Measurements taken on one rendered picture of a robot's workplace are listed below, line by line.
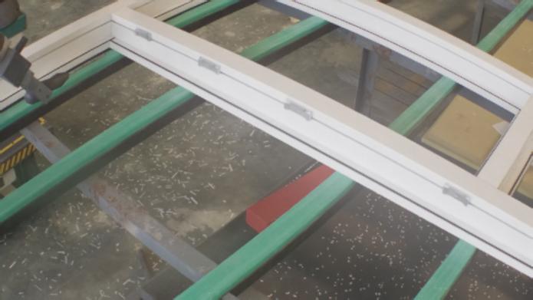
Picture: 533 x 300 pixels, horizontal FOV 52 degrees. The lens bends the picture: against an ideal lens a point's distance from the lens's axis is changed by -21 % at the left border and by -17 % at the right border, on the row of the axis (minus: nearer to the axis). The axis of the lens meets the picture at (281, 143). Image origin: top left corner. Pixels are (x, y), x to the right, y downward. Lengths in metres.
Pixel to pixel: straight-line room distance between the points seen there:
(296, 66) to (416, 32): 1.65
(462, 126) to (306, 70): 1.44
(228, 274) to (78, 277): 1.19
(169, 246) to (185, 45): 0.40
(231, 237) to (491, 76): 0.63
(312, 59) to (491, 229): 2.19
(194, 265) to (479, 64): 0.72
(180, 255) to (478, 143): 0.89
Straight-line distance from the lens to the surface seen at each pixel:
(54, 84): 1.11
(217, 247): 1.24
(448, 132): 1.56
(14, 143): 2.03
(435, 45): 1.33
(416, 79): 2.37
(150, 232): 0.94
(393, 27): 1.37
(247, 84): 1.08
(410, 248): 1.30
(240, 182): 2.29
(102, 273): 1.98
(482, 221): 0.93
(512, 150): 1.04
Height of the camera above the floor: 1.50
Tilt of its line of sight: 37 degrees down
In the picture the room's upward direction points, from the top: 6 degrees clockwise
